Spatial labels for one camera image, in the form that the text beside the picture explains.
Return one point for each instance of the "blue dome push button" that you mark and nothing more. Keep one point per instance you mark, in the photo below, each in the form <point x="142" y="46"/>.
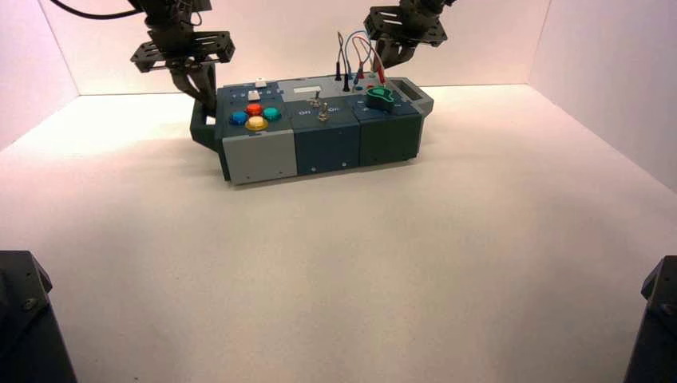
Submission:
<point x="238" y="118"/>

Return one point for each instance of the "metal toggle switch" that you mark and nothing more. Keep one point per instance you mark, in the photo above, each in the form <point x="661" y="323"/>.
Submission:
<point x="315" y="100"/>
<point x="323" y="115"/>

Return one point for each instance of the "yellow dome push button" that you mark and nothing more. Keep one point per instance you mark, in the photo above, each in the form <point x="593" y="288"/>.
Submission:
<point x="256" y="123"/>

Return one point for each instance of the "green rotary knob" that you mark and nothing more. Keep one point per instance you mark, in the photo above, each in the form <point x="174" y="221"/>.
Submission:
<point x="380" y="99"/>

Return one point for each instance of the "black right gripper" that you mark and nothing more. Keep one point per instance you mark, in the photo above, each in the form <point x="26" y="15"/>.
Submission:
<point x="407" y="26"/>

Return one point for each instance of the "red dome push button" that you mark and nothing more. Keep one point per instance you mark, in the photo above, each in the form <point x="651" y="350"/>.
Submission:
<point x="254" y="109"/>

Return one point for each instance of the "grey and teal control box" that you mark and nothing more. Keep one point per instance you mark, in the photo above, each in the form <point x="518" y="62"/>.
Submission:
<point x="264" y="153"/>

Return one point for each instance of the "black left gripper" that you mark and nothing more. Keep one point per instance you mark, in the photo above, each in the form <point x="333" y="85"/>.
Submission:
<point x="182" y="47"/>

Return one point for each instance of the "white slider knob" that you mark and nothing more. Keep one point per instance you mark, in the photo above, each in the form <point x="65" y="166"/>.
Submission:
<point x="254" y="95"/>
<point x="260" y="82"/>

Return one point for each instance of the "teal dome push button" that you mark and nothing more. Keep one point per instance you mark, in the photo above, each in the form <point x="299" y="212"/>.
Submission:
<point x="272" y="113"/>

